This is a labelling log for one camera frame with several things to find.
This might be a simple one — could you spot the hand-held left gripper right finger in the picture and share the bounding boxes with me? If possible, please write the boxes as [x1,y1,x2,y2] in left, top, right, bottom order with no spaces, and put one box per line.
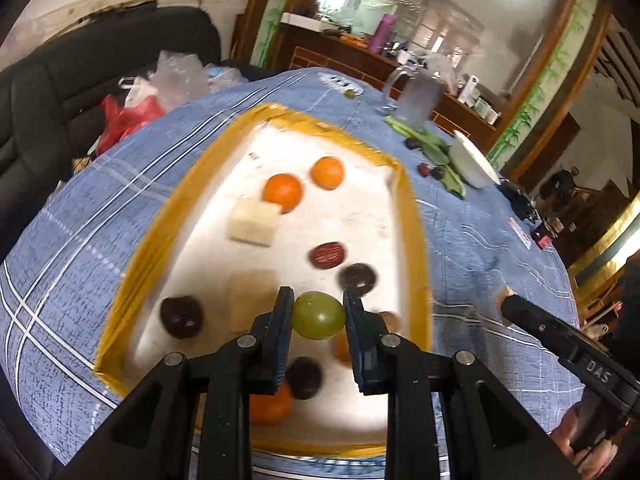
[342,285,583,480]

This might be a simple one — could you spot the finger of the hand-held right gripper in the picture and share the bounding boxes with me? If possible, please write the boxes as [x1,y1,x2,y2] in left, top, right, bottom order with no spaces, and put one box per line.
[500,294,585,357]

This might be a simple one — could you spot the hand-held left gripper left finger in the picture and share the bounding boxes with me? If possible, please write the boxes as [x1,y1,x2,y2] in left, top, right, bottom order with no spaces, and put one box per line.
[62,286,296,480]

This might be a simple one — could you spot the green grape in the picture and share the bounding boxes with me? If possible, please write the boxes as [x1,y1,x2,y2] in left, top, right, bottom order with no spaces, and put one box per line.
[291,291,346,341]

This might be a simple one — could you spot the orange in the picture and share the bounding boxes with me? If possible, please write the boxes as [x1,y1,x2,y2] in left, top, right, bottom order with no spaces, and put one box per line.
[263,173,304,213]
[249,382,294,427]
[311,156,346,191]

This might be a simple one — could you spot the red date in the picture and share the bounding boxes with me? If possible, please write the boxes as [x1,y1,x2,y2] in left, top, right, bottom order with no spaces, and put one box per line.
[308,242,346,270]

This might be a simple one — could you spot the pale cheese cube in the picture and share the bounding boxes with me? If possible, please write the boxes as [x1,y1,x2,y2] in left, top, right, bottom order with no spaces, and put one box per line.
[227,200,282,248]

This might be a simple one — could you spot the yellow-edged white foam box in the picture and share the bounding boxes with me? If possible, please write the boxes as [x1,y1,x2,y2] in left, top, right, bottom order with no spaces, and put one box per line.
[94,103,434,458]

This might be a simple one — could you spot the person's right hand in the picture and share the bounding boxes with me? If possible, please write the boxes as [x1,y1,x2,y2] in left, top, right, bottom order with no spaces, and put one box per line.
[550,400,626,478]

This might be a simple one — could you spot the dark plum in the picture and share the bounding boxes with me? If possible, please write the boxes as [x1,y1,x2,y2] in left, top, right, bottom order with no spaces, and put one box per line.
[285,356,323,401]
[338,263,378,295]
[160,296,205,339]

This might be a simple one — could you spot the blue plaid tablecloth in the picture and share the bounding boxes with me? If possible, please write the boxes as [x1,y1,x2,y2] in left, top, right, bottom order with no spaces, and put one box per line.
[0,66,586,480]

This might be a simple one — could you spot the white paper card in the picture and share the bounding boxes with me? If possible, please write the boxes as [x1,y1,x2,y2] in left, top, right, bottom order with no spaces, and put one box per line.
[507,217,532,248]

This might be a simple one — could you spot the white bowl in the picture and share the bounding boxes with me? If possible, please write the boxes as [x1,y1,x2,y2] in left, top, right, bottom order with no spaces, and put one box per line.
[448,130,502,189]

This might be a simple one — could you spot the green vegetable leaves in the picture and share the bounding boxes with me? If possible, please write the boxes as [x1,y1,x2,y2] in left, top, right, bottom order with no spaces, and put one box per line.
[425,135,468,198]

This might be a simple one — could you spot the green vegetable pod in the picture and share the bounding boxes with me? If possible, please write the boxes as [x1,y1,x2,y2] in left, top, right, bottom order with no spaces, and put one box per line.
[385,116,436,142]

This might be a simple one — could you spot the clear glass pitcher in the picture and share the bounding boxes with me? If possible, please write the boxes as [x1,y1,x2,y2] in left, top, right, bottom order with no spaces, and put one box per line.
[384,67,446,131]

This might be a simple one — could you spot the glass dish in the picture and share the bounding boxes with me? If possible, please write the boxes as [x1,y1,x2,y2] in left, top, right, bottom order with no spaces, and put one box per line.
[316,72,364,100]

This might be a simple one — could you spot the red plastic bag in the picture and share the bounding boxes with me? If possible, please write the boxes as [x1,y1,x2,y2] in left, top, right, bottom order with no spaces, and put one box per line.
[95,95,166,156]

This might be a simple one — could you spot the clear plastic bag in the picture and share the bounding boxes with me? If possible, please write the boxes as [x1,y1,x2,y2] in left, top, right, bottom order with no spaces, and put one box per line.
[147,50,211,111]

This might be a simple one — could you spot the wooden counter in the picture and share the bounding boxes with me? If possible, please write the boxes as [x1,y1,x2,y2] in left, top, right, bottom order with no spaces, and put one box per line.
[274,22,501,133]

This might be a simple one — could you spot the flat white box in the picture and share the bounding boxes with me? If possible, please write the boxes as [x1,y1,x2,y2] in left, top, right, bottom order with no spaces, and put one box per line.
[280,11,341,31]

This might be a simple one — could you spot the purple bottle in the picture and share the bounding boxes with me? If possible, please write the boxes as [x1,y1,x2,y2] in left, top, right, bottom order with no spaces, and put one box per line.
[369,13,397,53]

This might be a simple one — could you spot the wood-framed glass partition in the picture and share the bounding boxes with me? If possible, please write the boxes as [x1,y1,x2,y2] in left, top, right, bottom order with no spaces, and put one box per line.
[250,0,616,161]

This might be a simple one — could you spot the black sofa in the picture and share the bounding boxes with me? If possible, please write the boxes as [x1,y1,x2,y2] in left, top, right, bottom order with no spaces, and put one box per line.
[0,6,222,221]

